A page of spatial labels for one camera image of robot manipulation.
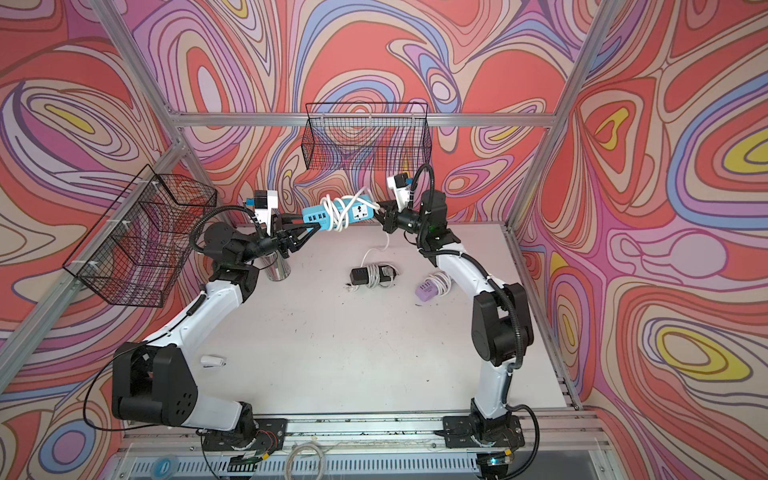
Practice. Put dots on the blue power strip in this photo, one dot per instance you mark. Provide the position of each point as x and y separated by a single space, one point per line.
336 215

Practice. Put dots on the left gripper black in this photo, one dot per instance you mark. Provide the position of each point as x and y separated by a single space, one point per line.
284 240

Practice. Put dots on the purple power strip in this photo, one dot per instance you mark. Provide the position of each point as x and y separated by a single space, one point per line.
435 285

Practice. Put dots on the small white cap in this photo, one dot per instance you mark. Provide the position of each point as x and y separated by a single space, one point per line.
212 361

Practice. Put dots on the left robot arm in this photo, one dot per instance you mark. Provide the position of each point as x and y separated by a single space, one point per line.
152 380

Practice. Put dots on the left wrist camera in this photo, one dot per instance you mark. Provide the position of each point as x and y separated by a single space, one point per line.
264 203

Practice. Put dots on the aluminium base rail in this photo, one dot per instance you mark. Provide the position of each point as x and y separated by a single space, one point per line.
561 444

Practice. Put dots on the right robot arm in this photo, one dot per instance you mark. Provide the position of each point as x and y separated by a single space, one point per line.
501 325

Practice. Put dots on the black wire basket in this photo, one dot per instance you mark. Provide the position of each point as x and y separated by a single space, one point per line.
135 252
391 137

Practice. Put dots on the metal pen cup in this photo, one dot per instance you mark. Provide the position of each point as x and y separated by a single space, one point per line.
276 267

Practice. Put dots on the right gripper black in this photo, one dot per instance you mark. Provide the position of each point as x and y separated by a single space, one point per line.
389 219

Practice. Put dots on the black power strip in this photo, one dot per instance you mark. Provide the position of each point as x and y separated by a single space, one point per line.
372 276

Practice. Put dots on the black wire basket left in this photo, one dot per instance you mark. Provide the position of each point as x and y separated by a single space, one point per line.
135 252

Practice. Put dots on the black wire basket back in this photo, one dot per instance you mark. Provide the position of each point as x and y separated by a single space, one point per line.
391 137

